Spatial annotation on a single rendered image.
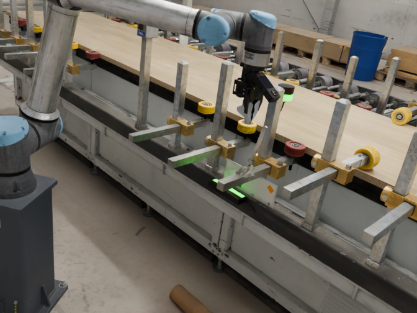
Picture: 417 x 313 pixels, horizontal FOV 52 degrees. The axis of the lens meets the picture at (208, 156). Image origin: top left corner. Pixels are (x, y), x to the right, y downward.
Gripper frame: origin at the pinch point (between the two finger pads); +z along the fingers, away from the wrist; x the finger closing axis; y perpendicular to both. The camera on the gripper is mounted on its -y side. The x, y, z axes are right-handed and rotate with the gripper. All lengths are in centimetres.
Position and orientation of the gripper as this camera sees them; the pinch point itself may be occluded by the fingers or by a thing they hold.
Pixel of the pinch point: (249, 122)
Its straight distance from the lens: 153.7
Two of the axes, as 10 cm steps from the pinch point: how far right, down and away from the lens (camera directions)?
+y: -6.9, -3.9, 6.1
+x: -7.1, 2.2, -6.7
